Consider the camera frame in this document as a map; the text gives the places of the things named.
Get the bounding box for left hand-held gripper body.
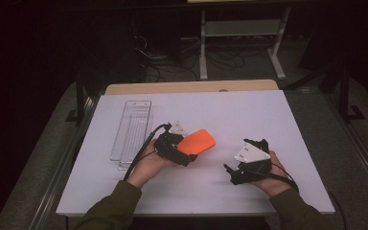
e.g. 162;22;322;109
152;121;196;168

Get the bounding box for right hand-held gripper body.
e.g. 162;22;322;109
230;138;273;187

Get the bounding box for orange phone case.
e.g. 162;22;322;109
175;128;218;157

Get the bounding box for clear plastic tray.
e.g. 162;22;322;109
109;100;155;172

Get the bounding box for person's left hand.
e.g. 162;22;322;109
126;138;177;190

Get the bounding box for person's right hand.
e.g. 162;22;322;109
251;149;294;198

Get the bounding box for black metal stand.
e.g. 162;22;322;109
64;76;92;127
337;61;367;125

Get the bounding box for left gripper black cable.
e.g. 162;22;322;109
122;122;173;182

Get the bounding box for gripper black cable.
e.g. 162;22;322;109
122;122;173;182
244;167;350;230

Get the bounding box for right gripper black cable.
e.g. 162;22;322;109
244;167;350;230

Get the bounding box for black floor cables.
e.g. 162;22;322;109
129;32;271;82

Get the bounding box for grey metal rail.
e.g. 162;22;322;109
28;95;101;230
325;92;368;196

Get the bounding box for white metal desk frame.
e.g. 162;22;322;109
198;6;292;81

